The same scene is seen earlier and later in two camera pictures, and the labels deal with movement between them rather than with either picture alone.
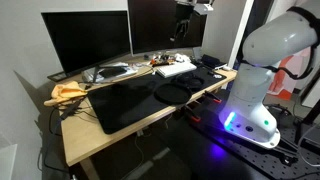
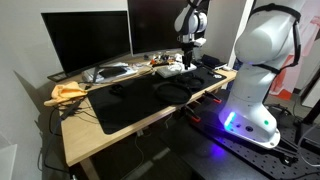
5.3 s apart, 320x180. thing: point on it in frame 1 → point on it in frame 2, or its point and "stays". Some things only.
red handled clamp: [213, 97] stays
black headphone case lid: [173, 93] stays
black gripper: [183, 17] → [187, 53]
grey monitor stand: [100, 73] stays
